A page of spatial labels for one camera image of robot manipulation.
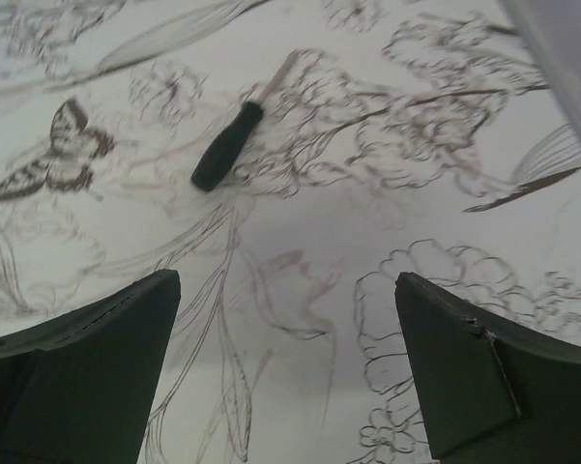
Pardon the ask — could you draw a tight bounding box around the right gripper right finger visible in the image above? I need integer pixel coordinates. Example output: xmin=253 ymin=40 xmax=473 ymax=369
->
xmin=395 ymin=273 xmax=581 ymax=463

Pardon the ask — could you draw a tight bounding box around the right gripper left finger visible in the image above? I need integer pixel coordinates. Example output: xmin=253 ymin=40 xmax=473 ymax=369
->
xmin=0 ymin=270 xmax=181 ymax=463

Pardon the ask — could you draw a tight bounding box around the floral table mat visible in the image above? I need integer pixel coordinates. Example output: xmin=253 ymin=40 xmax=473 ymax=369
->
xmin=0 ymin=1 xmax=581 ymax=463

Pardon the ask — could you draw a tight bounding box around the black handled tool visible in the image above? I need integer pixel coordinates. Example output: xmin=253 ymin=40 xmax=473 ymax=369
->
xmin=190 ymin=50 xmax=300 ymax=192

